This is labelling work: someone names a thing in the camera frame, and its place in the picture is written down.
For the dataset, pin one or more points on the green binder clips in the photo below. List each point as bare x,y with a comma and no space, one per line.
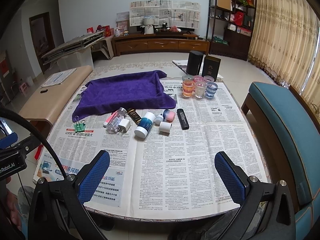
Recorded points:
79,125

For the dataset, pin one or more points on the white flower bucket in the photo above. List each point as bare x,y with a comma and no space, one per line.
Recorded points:
148,23

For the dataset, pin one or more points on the pink blue round container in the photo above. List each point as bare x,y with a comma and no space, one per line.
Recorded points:
168,115

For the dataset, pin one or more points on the beige bench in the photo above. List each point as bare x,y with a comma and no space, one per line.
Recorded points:
44,106

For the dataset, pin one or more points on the pale purple glass cup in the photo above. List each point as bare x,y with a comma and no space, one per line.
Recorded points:
208,79

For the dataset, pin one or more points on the newspaper-covered television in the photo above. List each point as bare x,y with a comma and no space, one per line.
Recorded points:
182,14

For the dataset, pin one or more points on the black square tea tin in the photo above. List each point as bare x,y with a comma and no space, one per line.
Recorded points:
211,66

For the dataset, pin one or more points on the clear glass bottle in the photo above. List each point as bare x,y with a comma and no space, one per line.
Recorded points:
112,126

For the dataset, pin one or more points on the dark wooden display shelf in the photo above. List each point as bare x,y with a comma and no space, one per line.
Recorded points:
230,27

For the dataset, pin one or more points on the newspaper table cover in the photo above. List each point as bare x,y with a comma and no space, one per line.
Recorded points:
165,176

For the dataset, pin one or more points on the dark wooden door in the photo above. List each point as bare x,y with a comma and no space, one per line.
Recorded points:
42,37

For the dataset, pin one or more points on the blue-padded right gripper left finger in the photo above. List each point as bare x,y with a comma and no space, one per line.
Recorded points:
58,206

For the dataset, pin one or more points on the beige patterned curtain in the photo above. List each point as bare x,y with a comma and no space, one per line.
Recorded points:
285,45

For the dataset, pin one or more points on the blue white plastic bottle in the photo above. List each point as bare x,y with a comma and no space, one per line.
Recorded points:
145,125

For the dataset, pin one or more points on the paper sheet on bench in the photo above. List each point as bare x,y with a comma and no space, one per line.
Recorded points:
58,78

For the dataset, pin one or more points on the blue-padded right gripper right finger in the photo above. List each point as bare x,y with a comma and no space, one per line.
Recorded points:
266,209

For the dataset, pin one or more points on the folded grey table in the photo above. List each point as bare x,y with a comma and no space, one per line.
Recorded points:
74,45

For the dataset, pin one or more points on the white charger plug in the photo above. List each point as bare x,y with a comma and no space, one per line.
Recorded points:
124,125

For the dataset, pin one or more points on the wooden TV cabinet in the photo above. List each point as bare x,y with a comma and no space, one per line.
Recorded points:
159,42

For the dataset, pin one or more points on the person's left hand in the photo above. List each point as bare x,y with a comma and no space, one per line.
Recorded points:
11,202

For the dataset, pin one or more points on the left hand-held gripper device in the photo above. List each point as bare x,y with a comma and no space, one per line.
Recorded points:
13,151

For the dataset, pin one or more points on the white tape roll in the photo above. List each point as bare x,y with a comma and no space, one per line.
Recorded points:
165,127

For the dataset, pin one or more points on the black gold tube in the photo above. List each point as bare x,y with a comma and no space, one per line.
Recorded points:
134,115

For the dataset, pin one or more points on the teal cushioned chair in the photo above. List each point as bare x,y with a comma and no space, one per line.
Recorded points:
291,132

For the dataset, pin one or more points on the pink glass cup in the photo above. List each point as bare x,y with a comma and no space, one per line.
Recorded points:
198,78

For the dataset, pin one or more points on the small white plastic bottle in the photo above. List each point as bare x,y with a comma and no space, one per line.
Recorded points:
159,118

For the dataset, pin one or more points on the purple towel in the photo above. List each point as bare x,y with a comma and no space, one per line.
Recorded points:
137,91

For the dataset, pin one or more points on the pink highlighter pen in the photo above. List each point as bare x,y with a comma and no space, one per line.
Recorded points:
109,119

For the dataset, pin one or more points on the teal glass cup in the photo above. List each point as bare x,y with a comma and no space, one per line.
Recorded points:
187,78

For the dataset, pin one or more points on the orange glass cup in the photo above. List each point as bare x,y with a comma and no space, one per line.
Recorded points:
188,87

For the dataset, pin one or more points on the white glass cup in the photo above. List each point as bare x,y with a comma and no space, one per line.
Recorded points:
200,88

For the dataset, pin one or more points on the blue glass cup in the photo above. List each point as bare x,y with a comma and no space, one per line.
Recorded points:
211,90

